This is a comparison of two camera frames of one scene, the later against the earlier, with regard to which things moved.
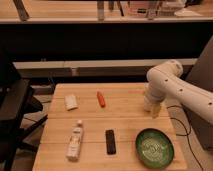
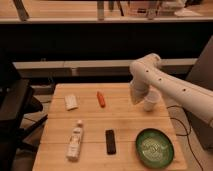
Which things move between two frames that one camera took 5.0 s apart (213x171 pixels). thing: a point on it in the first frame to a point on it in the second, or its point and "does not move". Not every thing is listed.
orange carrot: (101, 99) does not move
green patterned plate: (155, 148) does not move
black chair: (17, 99) does not move
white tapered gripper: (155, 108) to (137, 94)
